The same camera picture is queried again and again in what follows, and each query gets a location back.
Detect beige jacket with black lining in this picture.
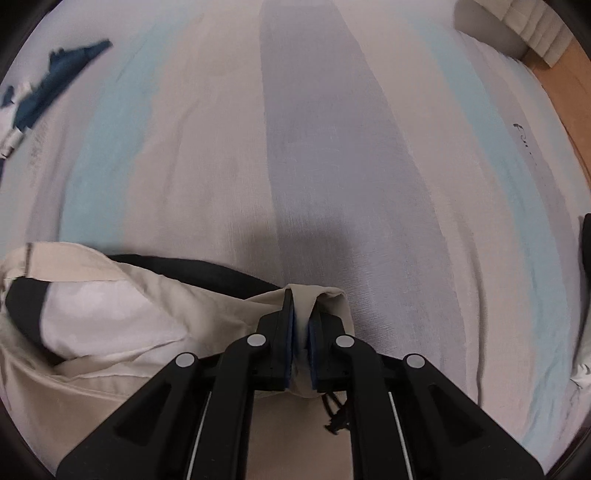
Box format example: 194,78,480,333
1,242,353,479

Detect striped pastel bed sheet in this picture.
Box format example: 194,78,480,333
1,1,590,470

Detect navy and white garment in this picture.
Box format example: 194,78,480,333
1,39,112,163

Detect cream pleated curtain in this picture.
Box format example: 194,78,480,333
454,0,574,67

